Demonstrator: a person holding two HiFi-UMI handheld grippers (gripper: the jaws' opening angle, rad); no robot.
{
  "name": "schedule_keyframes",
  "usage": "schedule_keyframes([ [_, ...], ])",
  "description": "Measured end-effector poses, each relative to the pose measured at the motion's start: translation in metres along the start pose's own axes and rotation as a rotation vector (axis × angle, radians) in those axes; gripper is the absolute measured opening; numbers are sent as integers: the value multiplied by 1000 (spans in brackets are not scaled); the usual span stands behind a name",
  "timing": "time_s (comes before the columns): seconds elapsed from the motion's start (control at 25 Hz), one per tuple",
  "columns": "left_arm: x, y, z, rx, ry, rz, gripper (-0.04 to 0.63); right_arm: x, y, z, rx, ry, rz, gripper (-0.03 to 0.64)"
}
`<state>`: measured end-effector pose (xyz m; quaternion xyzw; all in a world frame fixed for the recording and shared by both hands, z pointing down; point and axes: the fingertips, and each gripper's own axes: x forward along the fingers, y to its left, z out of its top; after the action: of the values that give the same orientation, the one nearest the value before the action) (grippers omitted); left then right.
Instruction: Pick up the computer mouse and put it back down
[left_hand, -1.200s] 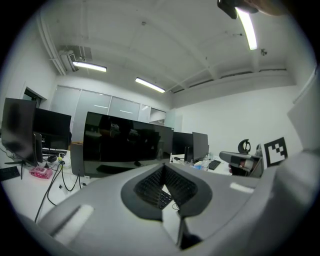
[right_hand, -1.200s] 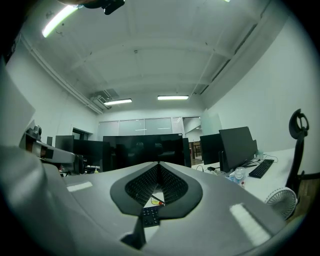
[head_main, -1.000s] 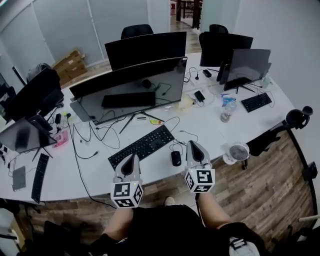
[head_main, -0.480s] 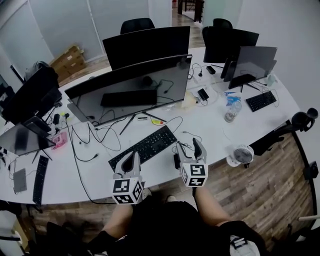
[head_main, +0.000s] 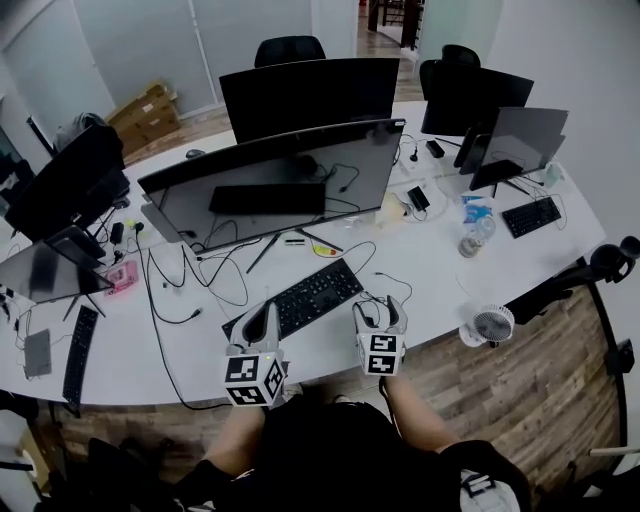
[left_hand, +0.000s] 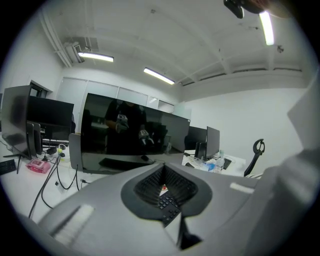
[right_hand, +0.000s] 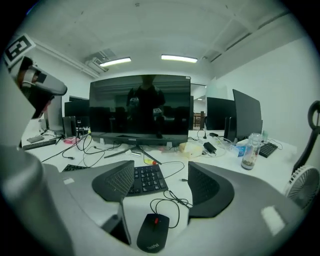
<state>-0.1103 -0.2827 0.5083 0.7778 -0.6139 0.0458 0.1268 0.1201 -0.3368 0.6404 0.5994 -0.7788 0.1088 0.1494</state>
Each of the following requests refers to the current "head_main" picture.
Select clear plastic bag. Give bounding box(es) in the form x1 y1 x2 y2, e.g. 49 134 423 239
377 191 417 229

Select person's left forearm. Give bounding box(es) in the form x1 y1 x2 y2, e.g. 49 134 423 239
203 403 267 476

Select clear plastic bottle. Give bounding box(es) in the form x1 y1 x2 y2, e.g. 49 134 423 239
458 214 497 259

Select black full-size keyboard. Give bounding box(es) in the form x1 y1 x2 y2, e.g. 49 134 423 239
221 257 365 342

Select long black cable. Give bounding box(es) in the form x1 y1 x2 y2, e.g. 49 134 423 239
133 227 241 412

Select person's black clothing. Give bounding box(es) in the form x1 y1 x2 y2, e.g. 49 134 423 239
172 394 534 512

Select grey monitor with thin stand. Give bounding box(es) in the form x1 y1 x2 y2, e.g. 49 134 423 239
453 106 570 199

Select grey flat box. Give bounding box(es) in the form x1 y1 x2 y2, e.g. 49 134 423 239
23 328 53 379

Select black monitor with tripod stand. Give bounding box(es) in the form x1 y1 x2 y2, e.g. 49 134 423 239
0 238 117 321

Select brown cardboard boxes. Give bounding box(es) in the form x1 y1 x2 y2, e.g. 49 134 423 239
105 82 182 154

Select small black keyboard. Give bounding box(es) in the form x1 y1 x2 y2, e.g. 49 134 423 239
501 196 563 240

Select black monitor rear side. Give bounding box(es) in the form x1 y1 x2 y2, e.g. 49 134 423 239
3 124 131 241
218 57 401 145
419 62 535 137

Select pink box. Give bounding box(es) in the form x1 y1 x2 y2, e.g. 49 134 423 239
104 259 139 297

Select black cable with plug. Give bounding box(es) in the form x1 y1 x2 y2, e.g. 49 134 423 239
180 240 377 307

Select slim black keyboard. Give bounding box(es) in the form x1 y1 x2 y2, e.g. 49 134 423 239
61 305 100 407

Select black office chair with headrest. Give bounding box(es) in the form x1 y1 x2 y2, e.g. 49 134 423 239
418 43 482 101

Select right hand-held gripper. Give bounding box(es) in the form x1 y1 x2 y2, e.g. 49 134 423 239
351 294 409 379

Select large curved black monitor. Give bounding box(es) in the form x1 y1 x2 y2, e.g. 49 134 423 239
137 117 406 254

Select person's right forearm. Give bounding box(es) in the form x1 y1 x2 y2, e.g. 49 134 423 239
383 373 462 455

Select black mouse cable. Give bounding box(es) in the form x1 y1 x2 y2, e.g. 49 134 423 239
372 271 414 314

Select white desk fan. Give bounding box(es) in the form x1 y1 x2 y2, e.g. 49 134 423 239
458 303 516 350

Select grey jacket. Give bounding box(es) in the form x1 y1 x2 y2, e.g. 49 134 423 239
53 112 109 151

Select black office chair with armrests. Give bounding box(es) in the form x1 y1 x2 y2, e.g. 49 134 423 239
507 236 640 466

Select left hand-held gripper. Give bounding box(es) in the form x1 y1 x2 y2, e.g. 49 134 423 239
222 301 291 409

